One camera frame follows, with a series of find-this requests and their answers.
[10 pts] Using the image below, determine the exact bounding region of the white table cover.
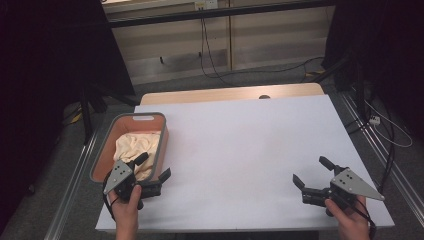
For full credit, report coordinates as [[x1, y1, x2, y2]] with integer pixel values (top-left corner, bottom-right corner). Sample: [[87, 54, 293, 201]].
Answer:
[[95, 94, 395, 233]]

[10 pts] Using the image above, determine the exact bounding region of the white cable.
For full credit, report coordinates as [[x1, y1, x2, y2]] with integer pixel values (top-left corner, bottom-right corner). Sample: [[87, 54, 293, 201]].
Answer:
[[364, 99, 414, 149]]

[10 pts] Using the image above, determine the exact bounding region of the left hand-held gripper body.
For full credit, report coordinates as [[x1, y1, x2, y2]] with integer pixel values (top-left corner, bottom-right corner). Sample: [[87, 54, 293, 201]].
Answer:
[[103, 159, 163, 210]]

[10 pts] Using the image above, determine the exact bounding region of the black cable bundle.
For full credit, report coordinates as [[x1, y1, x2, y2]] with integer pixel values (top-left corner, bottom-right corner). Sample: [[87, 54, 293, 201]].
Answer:
[[344, 94, 398, 195]]

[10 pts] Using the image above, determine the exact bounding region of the pink basket with grey rim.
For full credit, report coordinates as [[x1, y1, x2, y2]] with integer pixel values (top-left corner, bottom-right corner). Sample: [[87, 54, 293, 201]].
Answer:
[[89, 112, 170, 185]]

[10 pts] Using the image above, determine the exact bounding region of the cream cloth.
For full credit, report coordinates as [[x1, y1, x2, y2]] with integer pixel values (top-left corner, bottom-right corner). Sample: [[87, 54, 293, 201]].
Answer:
[[113, 130, 162, 182]]

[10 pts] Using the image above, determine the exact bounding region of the person's left hand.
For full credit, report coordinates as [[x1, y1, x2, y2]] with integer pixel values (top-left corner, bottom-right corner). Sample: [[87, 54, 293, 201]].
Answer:
[[109, 185, 143, 223]]

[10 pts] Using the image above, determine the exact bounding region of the black horizontal beam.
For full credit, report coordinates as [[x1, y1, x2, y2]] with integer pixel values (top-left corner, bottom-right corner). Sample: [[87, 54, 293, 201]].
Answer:
[[107, 0, 336, 29]]

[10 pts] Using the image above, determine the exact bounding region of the left hand-held gripper cable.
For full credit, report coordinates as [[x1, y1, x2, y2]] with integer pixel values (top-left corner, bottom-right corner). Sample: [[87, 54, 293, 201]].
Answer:
[[102, 174, 120, 221]]

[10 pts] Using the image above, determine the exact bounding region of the black hanging cable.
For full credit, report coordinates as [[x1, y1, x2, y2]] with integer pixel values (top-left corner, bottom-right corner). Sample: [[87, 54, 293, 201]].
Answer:
[[199, 17, 231, 86]]

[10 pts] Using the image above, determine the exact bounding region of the person's right hand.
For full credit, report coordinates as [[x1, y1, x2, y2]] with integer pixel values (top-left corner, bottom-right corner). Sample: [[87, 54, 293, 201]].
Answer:
[[324, 196, 371, 240]]

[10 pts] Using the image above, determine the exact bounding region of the white wall socket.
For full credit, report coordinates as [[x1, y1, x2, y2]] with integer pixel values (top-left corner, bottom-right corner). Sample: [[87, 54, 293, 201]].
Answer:
[[194, 0, 219, 11]]

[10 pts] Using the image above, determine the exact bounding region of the black curtain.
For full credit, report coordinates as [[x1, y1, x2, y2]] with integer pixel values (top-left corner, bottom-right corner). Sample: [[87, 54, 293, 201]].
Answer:
[[0, 0, 136, 231], [323, 0, 424, 141]]

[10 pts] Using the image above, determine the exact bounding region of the hand-held gripper cable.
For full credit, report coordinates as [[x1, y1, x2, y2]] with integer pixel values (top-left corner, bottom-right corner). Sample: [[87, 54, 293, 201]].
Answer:
[[102, 174, 120, 221], [338, 195, 378, 240]]

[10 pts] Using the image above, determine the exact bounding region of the black tripod stand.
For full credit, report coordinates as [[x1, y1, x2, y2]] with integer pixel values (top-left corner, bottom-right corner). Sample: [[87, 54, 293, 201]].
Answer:
[[78, 81, 141, 146]]

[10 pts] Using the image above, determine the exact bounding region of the wooden table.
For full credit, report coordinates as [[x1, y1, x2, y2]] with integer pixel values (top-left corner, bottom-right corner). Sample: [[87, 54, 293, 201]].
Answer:
[[139, 82, 325, 106]]

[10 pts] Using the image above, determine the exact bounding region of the aluminium floor rail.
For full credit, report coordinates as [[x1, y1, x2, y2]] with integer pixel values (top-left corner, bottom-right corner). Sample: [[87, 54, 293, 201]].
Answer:
[[44, 129, 100, 240], [339, 90, 424, 219]]

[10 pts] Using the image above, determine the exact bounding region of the right hand-held gripper cable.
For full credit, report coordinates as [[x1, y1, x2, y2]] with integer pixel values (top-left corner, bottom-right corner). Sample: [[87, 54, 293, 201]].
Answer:
[[338, 195, 378, 240]]

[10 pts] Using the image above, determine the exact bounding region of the black floor cable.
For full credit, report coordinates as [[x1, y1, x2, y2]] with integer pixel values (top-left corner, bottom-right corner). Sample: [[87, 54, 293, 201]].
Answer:
[[219, 55, 326, 84]]

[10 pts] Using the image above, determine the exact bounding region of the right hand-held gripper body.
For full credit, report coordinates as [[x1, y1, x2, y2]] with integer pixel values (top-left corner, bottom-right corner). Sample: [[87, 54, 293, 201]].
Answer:
[[301, 167, 385, 208]]

